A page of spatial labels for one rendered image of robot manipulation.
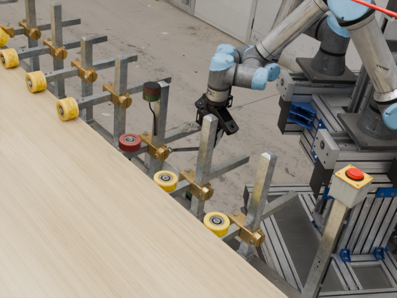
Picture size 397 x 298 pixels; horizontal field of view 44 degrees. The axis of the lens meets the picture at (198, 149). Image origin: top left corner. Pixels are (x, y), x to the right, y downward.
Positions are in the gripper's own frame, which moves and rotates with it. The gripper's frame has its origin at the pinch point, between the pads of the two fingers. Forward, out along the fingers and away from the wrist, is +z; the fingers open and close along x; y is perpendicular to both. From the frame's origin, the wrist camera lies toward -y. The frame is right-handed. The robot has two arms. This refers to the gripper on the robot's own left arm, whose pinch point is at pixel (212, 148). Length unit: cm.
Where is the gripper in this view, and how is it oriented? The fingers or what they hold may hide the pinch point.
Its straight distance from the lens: 178.8
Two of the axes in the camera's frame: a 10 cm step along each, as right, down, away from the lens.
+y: -6.6, -4.9, 5.7
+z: -1.1, 8.2, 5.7
